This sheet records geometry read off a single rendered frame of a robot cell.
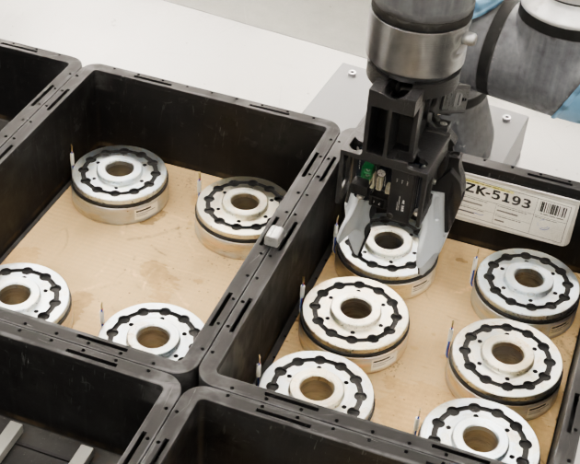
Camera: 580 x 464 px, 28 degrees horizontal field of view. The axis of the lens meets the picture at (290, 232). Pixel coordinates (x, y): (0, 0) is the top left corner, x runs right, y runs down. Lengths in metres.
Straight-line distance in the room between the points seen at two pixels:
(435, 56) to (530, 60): 0.50
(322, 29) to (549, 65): 2.02
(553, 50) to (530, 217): 0.21
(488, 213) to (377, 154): 0.35
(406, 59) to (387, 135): 0.06
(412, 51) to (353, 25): 2.51
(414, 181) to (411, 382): 0.26
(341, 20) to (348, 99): 1.80
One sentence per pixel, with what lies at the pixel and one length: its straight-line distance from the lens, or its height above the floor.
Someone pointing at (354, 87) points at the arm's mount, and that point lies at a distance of 1.59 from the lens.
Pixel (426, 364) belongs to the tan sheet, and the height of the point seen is 0.83.
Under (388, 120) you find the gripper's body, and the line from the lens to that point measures 0.86.
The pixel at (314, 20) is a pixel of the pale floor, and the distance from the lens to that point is 3.35.
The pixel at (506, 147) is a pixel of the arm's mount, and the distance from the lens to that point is 1.51.
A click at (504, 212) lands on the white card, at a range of 1.21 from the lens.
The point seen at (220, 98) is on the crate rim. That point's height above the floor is 0.93.
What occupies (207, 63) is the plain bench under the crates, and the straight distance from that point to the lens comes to 1.75.
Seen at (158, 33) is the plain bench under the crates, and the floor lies 0.70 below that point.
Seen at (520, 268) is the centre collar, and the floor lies 0.87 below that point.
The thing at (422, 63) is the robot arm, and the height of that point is 1.18.
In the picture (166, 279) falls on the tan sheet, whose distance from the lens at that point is 1.16.
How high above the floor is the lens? 1.60
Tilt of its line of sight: 39 degrees down
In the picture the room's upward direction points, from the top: 4 degrees clockwise
